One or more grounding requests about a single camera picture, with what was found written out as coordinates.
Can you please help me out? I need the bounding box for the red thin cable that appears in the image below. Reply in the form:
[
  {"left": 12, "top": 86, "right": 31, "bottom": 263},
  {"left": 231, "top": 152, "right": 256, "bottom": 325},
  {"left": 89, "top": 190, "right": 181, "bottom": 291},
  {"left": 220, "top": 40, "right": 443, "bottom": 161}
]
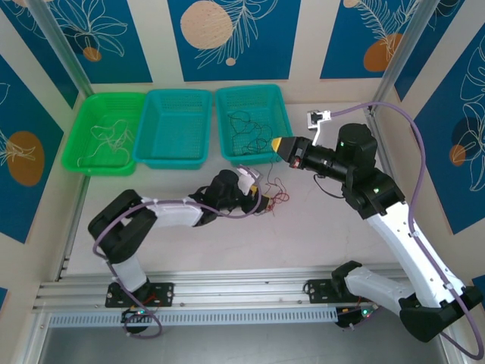
[{"left": 264, "top": 177, "right": 291, "bottom": 213}]

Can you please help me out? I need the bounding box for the black thin cable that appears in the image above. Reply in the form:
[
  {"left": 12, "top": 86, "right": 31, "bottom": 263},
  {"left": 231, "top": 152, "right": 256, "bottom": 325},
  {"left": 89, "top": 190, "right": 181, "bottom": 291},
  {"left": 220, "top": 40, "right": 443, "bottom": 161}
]
[{"left": 227, "top": 109, "right": 281, "bottom": 190}]

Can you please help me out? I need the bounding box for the white thin cable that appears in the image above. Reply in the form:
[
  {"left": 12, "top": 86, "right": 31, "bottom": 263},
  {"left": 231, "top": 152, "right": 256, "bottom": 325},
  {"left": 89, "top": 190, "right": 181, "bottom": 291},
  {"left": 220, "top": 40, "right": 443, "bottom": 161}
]
[{"left": 77, "top": 118, "right": 136, "bottom": 168}]

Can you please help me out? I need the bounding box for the teal plastic basket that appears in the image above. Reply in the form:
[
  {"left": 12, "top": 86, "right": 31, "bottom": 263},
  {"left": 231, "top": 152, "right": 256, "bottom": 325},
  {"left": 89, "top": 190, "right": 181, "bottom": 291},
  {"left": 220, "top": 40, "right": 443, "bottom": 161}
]
[
  {"left": 214, "top": 83, "right": 295, "bottom": 167},
  {"left": 132, "top": 89, "right": 213, "bottom": 171}
]

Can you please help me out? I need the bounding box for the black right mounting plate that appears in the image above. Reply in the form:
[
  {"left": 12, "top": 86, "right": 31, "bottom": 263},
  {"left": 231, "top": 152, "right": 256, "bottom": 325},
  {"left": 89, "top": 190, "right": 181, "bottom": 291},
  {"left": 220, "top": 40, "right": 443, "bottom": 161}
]
[{"left": 305, "top": 278, "right": 376, "bottom": 304}]

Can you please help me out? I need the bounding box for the black mounting plate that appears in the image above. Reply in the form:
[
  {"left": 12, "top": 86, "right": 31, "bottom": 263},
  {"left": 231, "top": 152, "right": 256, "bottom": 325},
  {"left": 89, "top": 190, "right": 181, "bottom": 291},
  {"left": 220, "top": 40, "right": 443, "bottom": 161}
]
[
  {"left": 105, "top": 282, "right": 176, "bottom": 309},
  {"left": 305, "top": 278, "right": 376, "bottom": 304}
]

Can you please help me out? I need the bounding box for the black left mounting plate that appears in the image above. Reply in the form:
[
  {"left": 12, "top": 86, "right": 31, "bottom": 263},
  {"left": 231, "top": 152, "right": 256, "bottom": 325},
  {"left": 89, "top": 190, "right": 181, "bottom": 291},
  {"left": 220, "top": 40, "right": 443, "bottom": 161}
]
[{"left": 105, "top": 282, "right": 176, "bottom": 309}]

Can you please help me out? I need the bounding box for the grey metal shelf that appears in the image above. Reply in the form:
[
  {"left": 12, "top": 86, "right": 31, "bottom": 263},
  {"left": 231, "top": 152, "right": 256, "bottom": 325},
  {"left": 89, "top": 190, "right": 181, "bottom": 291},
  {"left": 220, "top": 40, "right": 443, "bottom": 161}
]
[{"left": 22, "top": 325, "right": 455, "bottom": 364}]

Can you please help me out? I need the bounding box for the green plastic basket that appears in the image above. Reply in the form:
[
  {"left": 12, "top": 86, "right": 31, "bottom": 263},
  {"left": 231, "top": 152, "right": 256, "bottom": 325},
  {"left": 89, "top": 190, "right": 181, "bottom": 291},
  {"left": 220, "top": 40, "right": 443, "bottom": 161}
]
[{"left": 61, "top": 92, "right": 148, "bottom": 177}]

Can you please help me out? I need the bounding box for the right circuit board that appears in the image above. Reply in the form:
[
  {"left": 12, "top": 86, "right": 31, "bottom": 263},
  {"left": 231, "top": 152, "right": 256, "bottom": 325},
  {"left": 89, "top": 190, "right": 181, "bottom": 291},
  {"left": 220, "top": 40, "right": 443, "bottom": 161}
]
[{"left": 336, "top": 306, "right": 380, "bottom": 330}]

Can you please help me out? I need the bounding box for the circuit board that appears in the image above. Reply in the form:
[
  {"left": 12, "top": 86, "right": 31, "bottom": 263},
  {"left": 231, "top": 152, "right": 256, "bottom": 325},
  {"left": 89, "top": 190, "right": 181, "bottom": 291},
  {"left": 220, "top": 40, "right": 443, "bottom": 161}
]
[
  {"left": 120, "top": 307, "right": 152, "bottom": 324},
  {"left": 336, "top": 306, "right": 380, "bottom": 330}
]

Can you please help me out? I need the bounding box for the left circuit board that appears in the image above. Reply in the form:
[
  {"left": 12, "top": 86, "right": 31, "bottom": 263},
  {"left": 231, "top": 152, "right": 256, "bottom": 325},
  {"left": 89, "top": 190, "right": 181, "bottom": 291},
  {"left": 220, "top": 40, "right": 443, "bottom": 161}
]
[{"left": 120, "top": 307, "right": 152, "bottom": 324}]

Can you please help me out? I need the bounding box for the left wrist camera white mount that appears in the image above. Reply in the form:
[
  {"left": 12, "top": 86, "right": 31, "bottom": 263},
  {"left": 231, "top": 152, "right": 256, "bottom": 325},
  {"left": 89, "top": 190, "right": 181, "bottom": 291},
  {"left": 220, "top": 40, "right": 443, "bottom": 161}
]
[{"left": 235, "top": 165, "right": 263, "bottom": 198}]

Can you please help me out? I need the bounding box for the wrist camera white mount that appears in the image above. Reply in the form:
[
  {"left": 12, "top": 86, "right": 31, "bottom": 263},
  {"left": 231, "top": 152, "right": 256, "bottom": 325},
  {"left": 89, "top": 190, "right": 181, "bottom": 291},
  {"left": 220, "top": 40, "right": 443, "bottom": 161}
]
[
  {"left": 235, "top": 165, "right": 263, "bottom": 198},
  {"left": 305, "top": 108, "right": 333, "bottom": 147}
]

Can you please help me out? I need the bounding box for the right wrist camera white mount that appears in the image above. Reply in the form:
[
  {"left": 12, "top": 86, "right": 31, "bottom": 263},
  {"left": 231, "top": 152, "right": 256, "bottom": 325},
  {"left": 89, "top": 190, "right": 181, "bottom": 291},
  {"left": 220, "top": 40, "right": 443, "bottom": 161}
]
[{"left": 305, "top": 108, "right": 333, "bottom": 147}]

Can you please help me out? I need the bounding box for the black right gripper motor cable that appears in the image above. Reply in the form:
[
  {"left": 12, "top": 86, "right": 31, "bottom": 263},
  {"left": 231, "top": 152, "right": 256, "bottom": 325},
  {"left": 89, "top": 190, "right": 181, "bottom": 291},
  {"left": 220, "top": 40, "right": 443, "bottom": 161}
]
[{"left": 313, "top": 172, "right": 346, "bottom": 198}]

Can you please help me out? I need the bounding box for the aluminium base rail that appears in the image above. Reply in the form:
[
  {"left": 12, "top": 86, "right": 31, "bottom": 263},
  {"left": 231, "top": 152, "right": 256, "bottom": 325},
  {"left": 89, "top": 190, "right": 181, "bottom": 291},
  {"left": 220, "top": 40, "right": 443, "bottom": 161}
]
[{"left": 32, "top": 268, "right": 408, "bottom": 310}]

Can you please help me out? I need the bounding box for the aluminium frame post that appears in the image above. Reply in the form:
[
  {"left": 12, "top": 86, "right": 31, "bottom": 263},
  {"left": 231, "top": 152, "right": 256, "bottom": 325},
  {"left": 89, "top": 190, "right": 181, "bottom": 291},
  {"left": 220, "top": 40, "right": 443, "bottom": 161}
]
[
  {"left": 373, "top": 0, "right": 431, "bottom": 111},
  {"left": 28, "top": 0, "right": 94, "bottom": 98}
]

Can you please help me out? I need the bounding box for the grey slotted cable duct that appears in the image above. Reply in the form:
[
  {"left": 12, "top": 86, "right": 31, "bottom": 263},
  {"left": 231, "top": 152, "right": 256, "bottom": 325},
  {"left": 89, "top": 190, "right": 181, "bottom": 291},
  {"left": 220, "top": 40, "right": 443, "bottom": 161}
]
[{"left": 48, "top": 306, "right": 339, "bottom": 328}]

